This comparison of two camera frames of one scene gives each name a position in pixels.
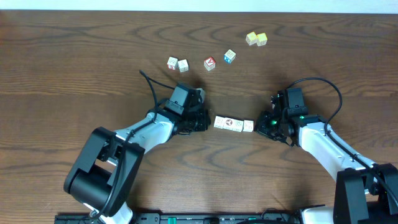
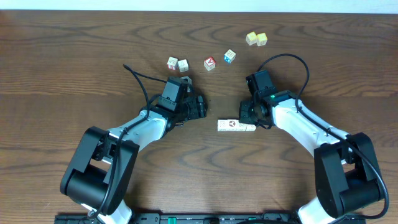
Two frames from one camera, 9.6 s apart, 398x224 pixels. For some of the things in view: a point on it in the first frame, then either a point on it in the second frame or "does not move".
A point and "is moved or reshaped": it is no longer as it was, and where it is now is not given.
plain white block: (183, 65) does not move
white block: (248, 126) does not move
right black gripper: (261, 126) to (244, 117)
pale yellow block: (251, 38) does not move
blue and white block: (229, 56) does not move
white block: (237, 125) is moved or reshaped
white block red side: (172, 63) does not move
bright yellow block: (261, 39) does not move
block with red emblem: (229, 123) is moved or reshaped
